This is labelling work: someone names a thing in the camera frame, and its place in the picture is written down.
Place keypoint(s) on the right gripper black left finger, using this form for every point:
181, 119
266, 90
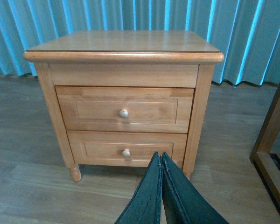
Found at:
145, 205

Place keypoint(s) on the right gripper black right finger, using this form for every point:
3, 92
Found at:
183, 203

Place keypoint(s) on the wooden drawer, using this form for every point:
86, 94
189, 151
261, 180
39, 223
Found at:
156, 110
124, 149

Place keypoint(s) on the wooden two-drawer nightstand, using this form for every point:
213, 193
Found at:
127, 59

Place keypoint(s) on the grey pleated curtain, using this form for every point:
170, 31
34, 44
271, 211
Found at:
246, 31

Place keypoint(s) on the dark wooden furniture frame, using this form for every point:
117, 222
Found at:
268, 163

